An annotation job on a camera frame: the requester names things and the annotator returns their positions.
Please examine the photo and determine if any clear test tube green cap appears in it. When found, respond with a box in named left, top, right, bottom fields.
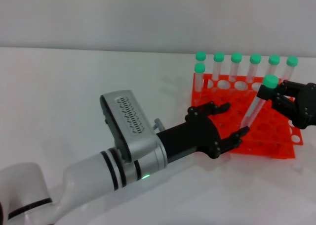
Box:
left=194, top=62, right=206, bottom=104
left=246, top=53, right=262, bottom=84
left=229, top=52, right=242, bottom=83
left=240, top=74, right=279, bottom=128
left=267, top=54, right=281, bottom=77
left=212, top=51, right=225, bottom=81
left=283, top=56, right=299, bottom=82
left=195, top=50, right=207, bottom=74

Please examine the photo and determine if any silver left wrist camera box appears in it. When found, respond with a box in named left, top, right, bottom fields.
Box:
left=99, top=89, right=164, bottom=163

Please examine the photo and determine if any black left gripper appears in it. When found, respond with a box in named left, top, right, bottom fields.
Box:
left=157, top=101, right=250, bottom=165

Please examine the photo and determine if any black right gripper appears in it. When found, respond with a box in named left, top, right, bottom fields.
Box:
left=257, top=80, right=316, bottom=130

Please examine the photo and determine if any grey metal cable plug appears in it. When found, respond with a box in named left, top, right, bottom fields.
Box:
left=152, top=119, right=165, bottom=132

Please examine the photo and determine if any orange test tube rack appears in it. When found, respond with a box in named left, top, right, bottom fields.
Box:
left=191, top=73, right=304, bottom=159

